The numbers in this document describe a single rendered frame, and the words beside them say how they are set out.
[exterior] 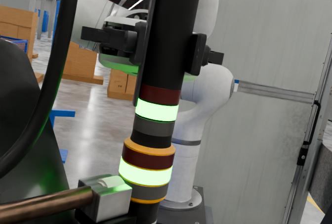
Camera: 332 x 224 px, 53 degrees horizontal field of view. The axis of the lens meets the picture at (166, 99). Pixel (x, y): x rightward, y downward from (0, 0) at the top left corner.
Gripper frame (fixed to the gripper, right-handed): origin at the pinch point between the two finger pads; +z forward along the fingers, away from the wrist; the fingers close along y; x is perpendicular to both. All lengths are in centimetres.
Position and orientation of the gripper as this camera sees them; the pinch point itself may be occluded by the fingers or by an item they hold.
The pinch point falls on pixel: (165, 48)
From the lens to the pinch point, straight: 26.7
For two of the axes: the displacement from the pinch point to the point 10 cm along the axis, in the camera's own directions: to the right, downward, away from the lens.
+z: 1.9, 1.8, -9.6
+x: 1.8, -9.7, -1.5
